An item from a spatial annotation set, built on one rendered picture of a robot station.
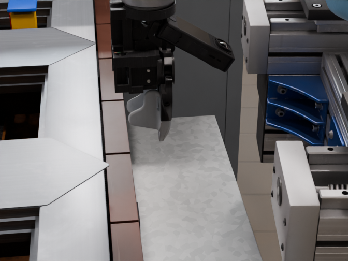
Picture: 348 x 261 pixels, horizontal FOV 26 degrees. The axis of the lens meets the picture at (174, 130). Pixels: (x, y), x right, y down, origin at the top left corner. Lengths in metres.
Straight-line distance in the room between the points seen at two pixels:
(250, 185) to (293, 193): 1.76
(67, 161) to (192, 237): 0.27
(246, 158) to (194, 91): 0.78
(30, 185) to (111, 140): 0.21
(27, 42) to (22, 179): 0.49
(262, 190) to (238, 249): 1.33
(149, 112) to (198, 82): 0.94
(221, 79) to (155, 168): 0.60
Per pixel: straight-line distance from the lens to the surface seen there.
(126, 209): 1.09
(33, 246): 1.01
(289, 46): 1.28
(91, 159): 1.13
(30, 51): 1.49
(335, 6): 0.52
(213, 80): 1.99
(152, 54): 1.00
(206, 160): 1.46
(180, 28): 1.00
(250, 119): 2.98
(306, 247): 0.86
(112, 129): 1.28
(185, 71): 1.96
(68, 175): 1.10
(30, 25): 1.65
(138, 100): 1.08
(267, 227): 2.41
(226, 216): 1.32
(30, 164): 1.14
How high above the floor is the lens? 1.47
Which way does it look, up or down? 31 degrees down
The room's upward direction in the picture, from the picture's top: straight up
